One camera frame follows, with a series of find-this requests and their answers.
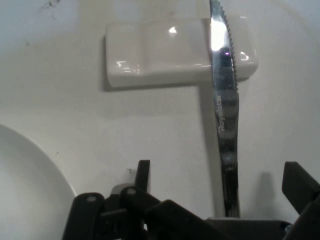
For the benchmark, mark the white round ceramic plate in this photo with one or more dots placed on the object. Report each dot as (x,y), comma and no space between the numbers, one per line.
(27,190)

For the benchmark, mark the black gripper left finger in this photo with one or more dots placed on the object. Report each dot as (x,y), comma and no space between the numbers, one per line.
(120,217)

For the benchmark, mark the steel serrated table knife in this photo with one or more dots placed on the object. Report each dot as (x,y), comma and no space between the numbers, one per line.
(225,100)

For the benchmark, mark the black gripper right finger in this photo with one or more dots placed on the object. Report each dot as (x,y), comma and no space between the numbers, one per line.
(305,195)

